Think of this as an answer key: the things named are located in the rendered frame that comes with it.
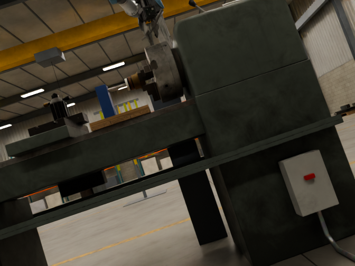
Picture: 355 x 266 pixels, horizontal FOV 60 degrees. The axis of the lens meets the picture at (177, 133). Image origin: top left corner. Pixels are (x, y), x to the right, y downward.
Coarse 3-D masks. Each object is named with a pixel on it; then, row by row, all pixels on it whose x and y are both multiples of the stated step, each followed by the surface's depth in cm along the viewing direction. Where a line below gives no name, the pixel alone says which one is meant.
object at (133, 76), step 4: (136, 72) 170; (132, 76) 168; (136, 76) 168; (128, 80) 168; (132, 80) 168; (136, 80) 167; (128, 84) 168; (132, 84) 168; (136, 84) 168; (140, 84) 168; (144, 84) 171; (132, 88) 169; (136, 88) 170; (140, 88) 172
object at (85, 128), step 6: (60, 120) 149; (66, 120) 151; (42, 126) 148; (48, 126) 148; (54, 126) 148; (60, 126) 148; (72, 126) 159; (78, 126) 170; (84, 126) 184; (30, 132) 148; (36, 132) 148; (42, 132) 148
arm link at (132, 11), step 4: (112, 0) 171; (116, 0) 171; (120, 0) 172; (124, 0) 175; (128, 0) 182; (112, 4) 174; (120, 4) 179; (124, 4) 181; (128, 4) 185; (132, 4) 191; (136, 4) 202; (124, 8) 190; (128, 8) 191; (132, 8) 195; (136, 8) 202; (128, 12) 199; (132, 12) 200; (136, 12) 203; (132, 16) 207; (136, 16) 208
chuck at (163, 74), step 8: (144, 48) 167; (152, 48) 162; (160, 48) 160; (152, 56) 158; (160, 56) 157; (160, 64) 156; (168, 64) 156; (160, 72) 156; (168, 72) 157; (160, 80) 157; (168, 80) 158; (160, 88) 159; (168, 88) 161; (160, 96) 168; (168, 96) 165; (176, 96) 168
